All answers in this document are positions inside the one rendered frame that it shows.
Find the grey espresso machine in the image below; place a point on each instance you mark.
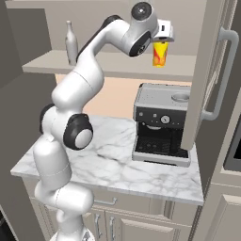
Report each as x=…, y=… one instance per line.
x=161, y=122

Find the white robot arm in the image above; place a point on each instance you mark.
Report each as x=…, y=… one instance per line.
x=78, y=81

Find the beige cabinet door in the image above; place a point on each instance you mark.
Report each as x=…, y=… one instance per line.
x=200, y=78

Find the beige wall cabinet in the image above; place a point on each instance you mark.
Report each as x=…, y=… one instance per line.
x=119, y=64

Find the beige cupboard door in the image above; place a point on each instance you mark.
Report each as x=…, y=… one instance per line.
x=94, y=226
x=144, y=227

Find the beige tall cabinet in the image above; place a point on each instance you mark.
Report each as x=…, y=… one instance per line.
x=224, y=200

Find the grey liquor bottle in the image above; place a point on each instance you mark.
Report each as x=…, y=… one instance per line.
x=71, y=44

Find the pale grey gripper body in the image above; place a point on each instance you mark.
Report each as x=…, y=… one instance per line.
x=163, y=38

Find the beige drawer front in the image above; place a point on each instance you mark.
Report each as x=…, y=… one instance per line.
x=131, y=202

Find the dark built-in oven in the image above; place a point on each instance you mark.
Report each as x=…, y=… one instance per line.
x=234, y=147

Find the yellow and orange cup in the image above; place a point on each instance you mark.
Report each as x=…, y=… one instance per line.
x=160, y=55

